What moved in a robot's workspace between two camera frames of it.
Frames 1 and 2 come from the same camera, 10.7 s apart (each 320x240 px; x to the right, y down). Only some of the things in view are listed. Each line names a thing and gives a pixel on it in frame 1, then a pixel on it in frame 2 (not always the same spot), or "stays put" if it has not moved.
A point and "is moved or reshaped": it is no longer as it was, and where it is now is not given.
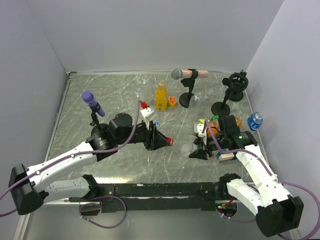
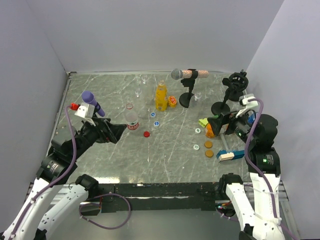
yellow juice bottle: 161,97 stays put
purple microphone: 88,97 stays put
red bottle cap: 170,140 is moved or reshaped
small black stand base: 235,96 stays put
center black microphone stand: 185,98 stays put
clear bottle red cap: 188,148 -> 131,118
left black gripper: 154,139 -> 114,131
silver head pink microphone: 177,74 stays put
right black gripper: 199,154 -> 230,118
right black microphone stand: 238,81 stays put
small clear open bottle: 197,95 stays put
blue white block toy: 223,156 stays put
